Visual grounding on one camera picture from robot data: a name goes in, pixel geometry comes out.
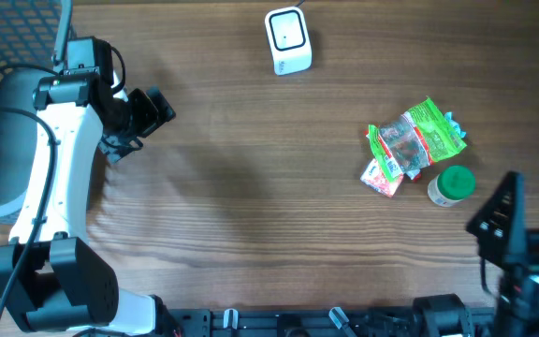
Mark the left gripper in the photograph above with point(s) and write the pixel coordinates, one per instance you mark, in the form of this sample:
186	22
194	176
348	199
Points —
152	118

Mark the green lid jar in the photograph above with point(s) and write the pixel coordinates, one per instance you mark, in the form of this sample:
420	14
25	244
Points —
453	185

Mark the light blue snack packet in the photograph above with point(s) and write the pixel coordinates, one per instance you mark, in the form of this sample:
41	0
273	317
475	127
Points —
455	125

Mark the green snack bag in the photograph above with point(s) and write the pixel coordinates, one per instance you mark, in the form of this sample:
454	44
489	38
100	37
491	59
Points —
418	138

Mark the small red tissue pack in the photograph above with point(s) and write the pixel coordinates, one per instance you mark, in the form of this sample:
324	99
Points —
374	177

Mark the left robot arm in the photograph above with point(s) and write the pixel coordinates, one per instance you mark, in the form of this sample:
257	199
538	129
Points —
50	278

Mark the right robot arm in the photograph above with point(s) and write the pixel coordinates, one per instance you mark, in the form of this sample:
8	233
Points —
517	302

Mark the white barcode scanner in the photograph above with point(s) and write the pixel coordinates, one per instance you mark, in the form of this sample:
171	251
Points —
289	40

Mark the grey plastic mesh basket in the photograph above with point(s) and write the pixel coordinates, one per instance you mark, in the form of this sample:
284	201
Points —
31	34

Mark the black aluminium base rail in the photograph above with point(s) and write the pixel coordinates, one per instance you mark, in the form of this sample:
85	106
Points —
380	321

